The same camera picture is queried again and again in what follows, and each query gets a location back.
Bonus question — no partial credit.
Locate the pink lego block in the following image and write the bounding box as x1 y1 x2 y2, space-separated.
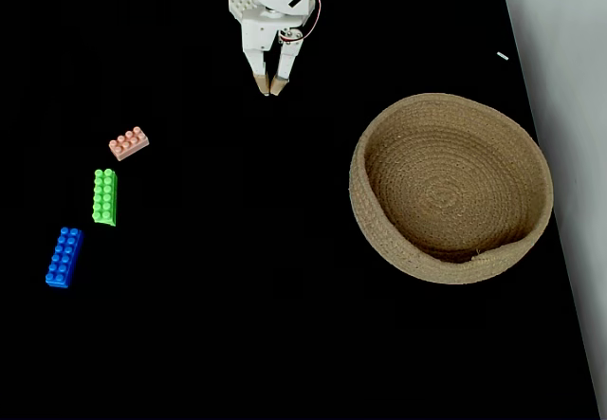
108 126 151 162

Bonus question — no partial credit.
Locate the green lego block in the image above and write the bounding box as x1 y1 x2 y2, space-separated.
91 168 119 228

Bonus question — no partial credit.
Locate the woven rope basket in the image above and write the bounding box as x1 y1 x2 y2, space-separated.
348 92 555 285

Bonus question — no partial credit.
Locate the red white black servo cable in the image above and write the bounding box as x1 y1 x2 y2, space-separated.
278 0 322 43

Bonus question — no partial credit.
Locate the blue lego block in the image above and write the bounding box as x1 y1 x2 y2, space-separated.
45 227 84 289

